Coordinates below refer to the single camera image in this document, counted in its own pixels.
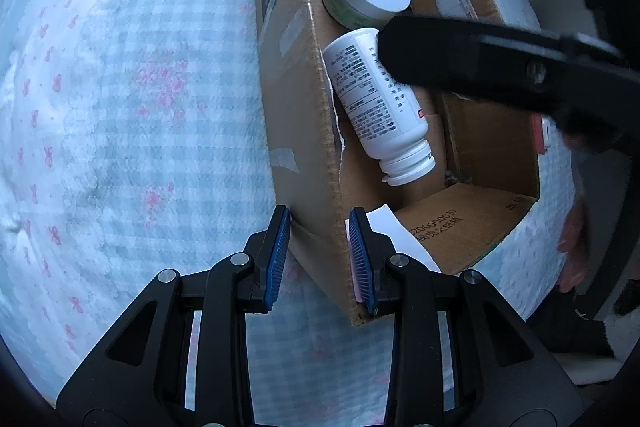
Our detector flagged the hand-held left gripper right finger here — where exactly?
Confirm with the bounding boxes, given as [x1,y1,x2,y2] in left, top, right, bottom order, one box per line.
[348,208,586,427]

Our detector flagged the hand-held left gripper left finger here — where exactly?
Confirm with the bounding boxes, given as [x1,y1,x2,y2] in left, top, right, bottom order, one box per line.
[56,205,292,427]

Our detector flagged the cardboard box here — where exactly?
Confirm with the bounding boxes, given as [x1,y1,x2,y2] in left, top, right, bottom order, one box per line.
[252,0,542,327]

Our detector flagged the person's right hand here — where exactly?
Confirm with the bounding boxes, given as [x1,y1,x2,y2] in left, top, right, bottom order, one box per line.
[557,194,591,294]

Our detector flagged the white bottle with printed label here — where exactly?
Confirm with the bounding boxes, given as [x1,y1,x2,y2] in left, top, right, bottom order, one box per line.
[322,28,436,186]

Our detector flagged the white paper sheet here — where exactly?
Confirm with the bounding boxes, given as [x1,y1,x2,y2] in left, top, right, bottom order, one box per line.
[367,204,441,273]

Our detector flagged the red carton box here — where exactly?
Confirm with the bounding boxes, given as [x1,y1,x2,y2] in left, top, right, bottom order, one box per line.
[532,114,553,155]

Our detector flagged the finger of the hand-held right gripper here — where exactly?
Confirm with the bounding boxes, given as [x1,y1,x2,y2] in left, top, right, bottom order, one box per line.
[377,16,628,130]

